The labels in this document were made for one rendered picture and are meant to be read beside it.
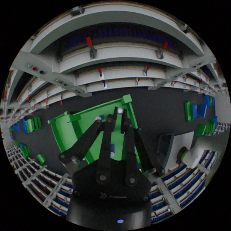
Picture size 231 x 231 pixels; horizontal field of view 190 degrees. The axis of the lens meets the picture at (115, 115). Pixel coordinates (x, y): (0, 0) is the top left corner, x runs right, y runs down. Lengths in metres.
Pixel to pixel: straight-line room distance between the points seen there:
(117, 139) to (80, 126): 0.15
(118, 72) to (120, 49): 0.19
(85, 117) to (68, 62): 0.24
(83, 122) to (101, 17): 0.34
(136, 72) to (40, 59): 0.48
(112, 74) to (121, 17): 0.35
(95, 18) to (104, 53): 0.16
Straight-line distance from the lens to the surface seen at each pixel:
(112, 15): 0.21
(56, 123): 0.61
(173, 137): 0.67
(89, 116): 0.28
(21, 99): 0.80
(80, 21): 0.21
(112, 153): 0.24
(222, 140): 0.48
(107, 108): 0.27
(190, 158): 0.74
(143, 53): 0.33
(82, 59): 0.32
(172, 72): 0.55
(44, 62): 0.31
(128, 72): 0.47
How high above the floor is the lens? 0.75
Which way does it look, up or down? 87 degrees down
